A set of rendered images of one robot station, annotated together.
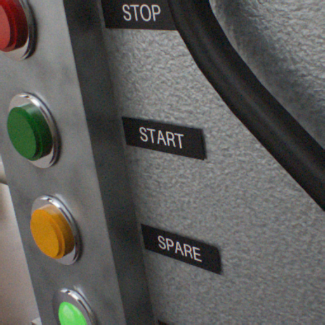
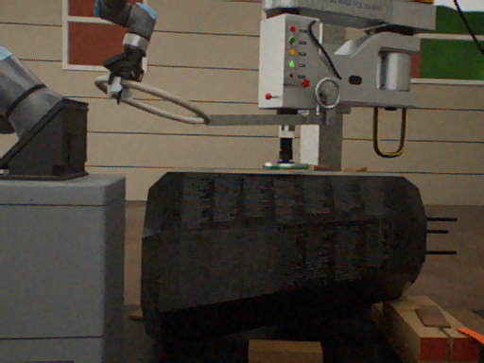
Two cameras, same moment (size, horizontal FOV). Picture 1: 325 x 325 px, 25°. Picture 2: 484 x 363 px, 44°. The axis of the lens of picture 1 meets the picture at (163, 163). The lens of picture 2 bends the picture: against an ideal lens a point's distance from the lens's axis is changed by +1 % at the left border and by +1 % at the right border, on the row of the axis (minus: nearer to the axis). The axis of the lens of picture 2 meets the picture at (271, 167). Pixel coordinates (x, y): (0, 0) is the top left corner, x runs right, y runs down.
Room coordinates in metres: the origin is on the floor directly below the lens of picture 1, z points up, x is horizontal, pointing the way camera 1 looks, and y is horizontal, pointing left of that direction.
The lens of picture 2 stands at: (-0.02, 2.67, 0.99)
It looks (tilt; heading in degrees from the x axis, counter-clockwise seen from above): 3 degrees down; 279
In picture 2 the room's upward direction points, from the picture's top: 2 degrees clockwise
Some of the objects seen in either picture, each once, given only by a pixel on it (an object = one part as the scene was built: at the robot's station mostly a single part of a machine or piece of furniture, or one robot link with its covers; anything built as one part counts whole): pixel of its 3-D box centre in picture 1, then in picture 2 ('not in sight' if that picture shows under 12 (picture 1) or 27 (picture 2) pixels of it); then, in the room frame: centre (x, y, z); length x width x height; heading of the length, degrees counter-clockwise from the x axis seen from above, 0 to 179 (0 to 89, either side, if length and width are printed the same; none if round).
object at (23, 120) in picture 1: (30, 131); not in sight; (0.32, 0.06, 1.42); 0.03 x 0.01 x 0.03; 41
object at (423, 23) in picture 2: not in sight; (348, 13); (0.09, -0.32, 1.62); 0.96 x 0.25 x 0.17; 41
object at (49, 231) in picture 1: (53, 231); not in sight; (0.32, 0.06, 1.37); 0.03 x 0.01 x 0.03; 41
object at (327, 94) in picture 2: not in sight; (323, 94); (0.18, -0.08, 1.20); 0.15 x 0.10 x 0.15; 41
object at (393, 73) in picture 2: not in sight; (391, 73); (-0.14, -0.52, 1.34); 0.19 x 0.19 x 0.20
